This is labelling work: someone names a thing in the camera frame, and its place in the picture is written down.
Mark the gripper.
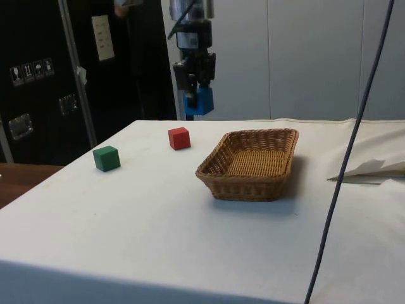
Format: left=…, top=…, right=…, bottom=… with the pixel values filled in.
left=173, top=20, right=217, bottom=106

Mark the blue cube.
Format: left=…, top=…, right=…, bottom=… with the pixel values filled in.
left=184, top=85, right=215, bottom=116

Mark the red cube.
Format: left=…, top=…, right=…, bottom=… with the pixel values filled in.
left=167, top=127, right=192, bottom=151

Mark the wicker basket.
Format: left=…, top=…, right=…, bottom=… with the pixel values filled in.
left=194, top=127, right=300, bottom=203

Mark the green cube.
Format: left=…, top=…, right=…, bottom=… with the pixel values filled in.
left=92, top=145, right=122, bottom=173

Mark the black cabinet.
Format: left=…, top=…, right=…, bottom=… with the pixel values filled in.
left=0, top=0, right=178, bottom=166

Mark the black cable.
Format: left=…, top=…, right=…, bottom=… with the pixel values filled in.
left=303, top=0, right=396, bottom=304
left=166, top=4, right=194, bottom=41

